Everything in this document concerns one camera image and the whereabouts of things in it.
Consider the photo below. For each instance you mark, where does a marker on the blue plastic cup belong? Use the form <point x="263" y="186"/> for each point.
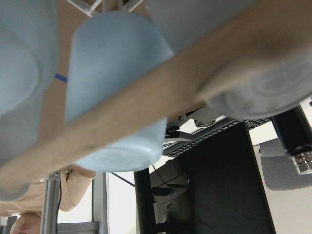
<point x="110" y="51"/>
<point x="29" y="56"/>

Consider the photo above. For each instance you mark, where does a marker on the grey plastic cup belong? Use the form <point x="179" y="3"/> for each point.
<point x="271" y="92"/>

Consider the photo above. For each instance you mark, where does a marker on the black monitor stand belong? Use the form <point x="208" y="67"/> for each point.
<point x="212" y="185"/>

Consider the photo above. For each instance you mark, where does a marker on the person in beige shirt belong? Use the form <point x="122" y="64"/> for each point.
<point x="31" y="206"/>

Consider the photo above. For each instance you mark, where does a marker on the grey office chair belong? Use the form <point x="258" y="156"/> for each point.
<point x="278" y="169"/>

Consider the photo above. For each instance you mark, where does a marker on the white wire cup rack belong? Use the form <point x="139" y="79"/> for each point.
<point x="259" y="39"/>

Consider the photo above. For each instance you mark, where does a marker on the aluminium frame post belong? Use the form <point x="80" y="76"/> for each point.
<point x="51" y="204"/>

